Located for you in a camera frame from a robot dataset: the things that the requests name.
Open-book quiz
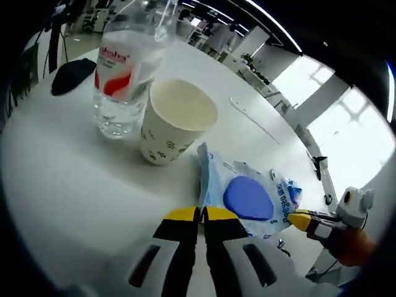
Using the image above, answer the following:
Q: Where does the white table socket panel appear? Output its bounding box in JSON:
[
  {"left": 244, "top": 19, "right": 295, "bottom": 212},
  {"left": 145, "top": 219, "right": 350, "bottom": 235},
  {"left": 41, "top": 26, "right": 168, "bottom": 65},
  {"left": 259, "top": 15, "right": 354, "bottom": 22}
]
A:
[{"left": 228, "top": 96, "right": 282, "bottom": 145}]

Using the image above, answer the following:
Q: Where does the clear water bottle red label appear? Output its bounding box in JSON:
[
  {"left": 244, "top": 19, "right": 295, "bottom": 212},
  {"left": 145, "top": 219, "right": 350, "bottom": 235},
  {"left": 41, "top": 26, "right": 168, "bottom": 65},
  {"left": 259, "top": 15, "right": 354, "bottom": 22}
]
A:
[{"left": 93, "top": 0, "right": 182, "bottom": 140}]

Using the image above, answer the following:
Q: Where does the blue patterned tissue pack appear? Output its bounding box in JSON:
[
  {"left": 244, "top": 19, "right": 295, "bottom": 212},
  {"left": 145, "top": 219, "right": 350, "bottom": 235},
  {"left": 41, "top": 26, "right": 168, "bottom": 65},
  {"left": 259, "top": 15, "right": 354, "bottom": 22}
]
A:
[{"left": 284, "top": 178, "right": 304, "bottom": 208}]

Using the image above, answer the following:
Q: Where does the clear package with blue insole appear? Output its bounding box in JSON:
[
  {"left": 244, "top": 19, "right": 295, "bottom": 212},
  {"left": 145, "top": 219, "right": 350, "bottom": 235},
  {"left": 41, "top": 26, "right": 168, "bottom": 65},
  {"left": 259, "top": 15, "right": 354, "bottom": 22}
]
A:
[{"left": 196, "top": 142, "right": 304, "bottom": 240}]

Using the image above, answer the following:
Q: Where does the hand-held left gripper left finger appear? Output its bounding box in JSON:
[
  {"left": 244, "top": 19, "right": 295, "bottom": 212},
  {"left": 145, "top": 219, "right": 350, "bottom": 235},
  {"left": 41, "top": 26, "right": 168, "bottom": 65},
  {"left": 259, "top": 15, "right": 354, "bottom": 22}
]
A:
[{"left": 92, "top": 206, "right": 202, "bottom": 297}]

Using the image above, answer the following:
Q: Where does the white paper cup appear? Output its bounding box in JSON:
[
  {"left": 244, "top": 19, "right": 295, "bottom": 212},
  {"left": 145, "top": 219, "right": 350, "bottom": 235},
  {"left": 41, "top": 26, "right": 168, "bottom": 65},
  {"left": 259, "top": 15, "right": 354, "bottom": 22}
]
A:
[{"left": 139, "top": 78, "right": 220, "bottom": 166}]

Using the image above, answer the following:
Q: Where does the black desktop stand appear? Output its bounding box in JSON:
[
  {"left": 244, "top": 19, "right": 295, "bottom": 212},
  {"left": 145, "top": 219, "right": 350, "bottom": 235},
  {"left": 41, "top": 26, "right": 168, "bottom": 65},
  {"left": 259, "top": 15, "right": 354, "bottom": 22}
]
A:
[{"left": 310, "top": 155, "right": 330, "bottom": 181}]

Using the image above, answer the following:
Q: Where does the window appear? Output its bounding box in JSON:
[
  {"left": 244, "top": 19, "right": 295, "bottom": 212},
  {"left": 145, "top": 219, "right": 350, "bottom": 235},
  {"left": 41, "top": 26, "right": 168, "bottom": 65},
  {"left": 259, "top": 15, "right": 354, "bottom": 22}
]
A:
[
  {"left": 271, "top": 55, "right": 337, "bottom": 106},
  {"left": 308, "top": 88, "right": 396, "bottom": 199}
]

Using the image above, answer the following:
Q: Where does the person's right hand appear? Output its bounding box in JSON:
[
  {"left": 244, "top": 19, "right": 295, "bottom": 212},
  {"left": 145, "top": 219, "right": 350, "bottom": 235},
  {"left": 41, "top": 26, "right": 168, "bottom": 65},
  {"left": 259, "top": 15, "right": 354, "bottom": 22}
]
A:
[{"left": 323, "top": 228, "right": 380, "bottom": 268}]

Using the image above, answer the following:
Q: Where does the black computer mouse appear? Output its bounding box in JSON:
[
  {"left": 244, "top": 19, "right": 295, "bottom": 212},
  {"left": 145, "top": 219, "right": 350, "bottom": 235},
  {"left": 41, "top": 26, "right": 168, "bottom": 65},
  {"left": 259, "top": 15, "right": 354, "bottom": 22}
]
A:
[{"left": 50, "top": 58, "right": 98, "bottom": 97}]

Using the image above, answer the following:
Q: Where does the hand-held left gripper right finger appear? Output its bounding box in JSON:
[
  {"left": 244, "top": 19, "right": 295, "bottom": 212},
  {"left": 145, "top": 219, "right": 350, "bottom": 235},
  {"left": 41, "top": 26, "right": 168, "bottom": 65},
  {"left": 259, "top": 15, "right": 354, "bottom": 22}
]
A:
[{"left": 202, "top": 206, "right": 307, "bottom": 297}]

